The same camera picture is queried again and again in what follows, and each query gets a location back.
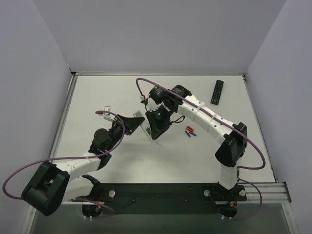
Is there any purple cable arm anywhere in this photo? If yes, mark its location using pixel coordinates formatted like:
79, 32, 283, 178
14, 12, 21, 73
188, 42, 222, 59
135, 78, 267, 221
2, 110, 126, 219

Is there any red orange battery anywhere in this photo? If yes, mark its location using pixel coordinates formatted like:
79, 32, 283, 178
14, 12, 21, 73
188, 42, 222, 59
186, 126, 194, 131

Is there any white battery cover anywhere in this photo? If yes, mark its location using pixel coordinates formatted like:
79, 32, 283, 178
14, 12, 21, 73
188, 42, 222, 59
156, 140, 167, 148

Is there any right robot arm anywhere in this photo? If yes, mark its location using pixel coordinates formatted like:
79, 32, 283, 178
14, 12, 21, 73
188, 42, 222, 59
146, 85, 247, 190

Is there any white AC remote with display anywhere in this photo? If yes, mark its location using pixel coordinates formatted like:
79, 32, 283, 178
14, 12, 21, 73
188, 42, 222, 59
133, 110, 144, 117

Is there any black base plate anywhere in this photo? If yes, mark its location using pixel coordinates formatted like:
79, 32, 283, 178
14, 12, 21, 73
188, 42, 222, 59
84, 183, 247, 215

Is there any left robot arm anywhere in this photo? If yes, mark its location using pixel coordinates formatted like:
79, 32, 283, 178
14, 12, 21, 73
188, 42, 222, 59
21, 115, 145, 216

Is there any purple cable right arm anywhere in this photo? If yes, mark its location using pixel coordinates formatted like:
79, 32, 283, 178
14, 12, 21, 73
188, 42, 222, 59
135, 78, 267, 221

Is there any black TV remote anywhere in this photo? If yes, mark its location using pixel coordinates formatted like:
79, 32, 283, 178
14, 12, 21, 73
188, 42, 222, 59
211, 80, 224, 105

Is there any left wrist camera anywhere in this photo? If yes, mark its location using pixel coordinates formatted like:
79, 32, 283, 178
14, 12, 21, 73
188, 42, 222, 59
103, 106, 115, 122

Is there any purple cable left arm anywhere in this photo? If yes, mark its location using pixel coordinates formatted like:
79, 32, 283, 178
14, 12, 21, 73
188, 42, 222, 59
2, 110, 126, 219

